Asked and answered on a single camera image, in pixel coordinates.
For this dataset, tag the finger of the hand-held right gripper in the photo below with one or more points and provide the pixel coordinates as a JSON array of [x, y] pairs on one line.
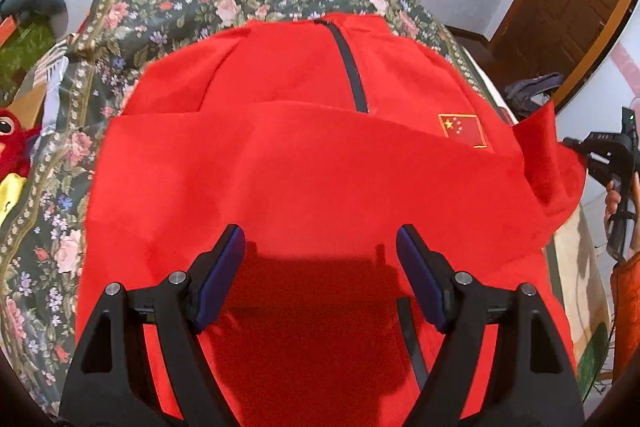
[[577, 146]]

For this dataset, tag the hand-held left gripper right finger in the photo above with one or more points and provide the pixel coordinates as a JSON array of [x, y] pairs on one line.
[[422, 277]]

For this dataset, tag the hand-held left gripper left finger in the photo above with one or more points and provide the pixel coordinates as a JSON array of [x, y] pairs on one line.
[[220, 277]]

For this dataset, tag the red zip jacket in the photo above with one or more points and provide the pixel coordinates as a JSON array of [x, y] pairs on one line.
[[300, 167]]

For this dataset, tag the person's right forearm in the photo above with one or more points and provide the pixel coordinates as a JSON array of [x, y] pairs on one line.
[[627, 307]]

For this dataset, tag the person's right hand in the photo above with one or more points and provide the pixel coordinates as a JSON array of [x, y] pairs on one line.
[[612, 204]]

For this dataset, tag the cream printed bed sheet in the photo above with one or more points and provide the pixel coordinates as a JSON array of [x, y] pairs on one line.
[[582, 267]]

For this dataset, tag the red and yellow plush toy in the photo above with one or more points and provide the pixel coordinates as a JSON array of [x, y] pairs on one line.
[[12, 142]]

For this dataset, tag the silver striped bag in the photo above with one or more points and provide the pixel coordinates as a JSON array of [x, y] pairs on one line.
[[52, 77]]

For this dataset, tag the green package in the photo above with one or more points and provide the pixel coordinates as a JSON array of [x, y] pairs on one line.
[[25, 47]]

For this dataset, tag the dark wooden bed frame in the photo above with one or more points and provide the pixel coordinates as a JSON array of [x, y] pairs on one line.
[[475, 44]]

